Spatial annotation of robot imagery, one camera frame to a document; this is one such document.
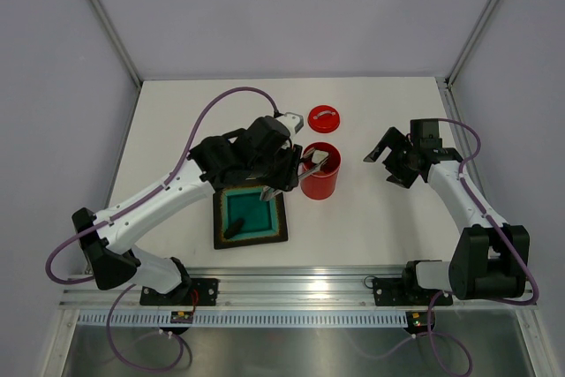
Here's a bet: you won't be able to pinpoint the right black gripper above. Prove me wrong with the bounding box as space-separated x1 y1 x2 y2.
364 127 418 189

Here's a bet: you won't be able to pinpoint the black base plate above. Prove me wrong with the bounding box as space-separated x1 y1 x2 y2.
369 276 437 306
139 278 220 307

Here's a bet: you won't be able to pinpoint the black seaweed piece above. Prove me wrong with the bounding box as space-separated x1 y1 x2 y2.
223 218 245 239

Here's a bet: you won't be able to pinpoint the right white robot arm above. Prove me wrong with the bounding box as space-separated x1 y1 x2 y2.
364 118 539 305

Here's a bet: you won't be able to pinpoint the small circuit board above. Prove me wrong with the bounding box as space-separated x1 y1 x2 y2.
406 311 435 329
170 311 193 324

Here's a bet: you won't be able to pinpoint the white sushi roll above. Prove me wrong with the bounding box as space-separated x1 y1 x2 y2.
311 149 329 164

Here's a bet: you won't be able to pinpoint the left small circuit board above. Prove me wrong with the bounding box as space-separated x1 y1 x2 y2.
170 311 193 324

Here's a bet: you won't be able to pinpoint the right aluminium frame post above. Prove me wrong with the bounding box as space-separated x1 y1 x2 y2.
445 0 502 90

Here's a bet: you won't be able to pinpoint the square dark teal plate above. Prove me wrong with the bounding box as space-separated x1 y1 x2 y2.
213 185 289 250

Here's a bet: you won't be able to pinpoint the aluminium mounting rail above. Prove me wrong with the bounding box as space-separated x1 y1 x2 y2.
57 265 518 311

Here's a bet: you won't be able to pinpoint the aluminium frame post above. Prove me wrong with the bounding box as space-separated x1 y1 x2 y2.
87 0 143 93
445 0 502 90

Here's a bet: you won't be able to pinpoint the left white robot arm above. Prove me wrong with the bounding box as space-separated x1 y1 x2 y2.
76 112 304 305

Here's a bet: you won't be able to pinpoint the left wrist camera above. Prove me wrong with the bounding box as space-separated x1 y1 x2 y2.
276 112 304 138

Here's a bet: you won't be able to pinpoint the long metal tongs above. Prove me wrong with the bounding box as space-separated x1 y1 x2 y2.
298 147 329 182

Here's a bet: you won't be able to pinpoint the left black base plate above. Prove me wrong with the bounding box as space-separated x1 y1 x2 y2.
139 278 220 307

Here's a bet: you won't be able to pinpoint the white slotted cable duct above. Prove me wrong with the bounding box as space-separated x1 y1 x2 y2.
78 310 408 328

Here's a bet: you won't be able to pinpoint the left aluminium frame post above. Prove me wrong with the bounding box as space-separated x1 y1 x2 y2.
87 0 143 93

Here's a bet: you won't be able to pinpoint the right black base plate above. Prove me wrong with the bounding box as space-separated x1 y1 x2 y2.
369 276 437 306

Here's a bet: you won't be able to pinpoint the red cylindrical container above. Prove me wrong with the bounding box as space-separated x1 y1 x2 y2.
300 141 342 200

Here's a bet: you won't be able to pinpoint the right small circuit board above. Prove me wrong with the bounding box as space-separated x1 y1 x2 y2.
406 311 435 329

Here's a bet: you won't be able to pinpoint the red round lid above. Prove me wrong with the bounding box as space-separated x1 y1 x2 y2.
307 105 341 133

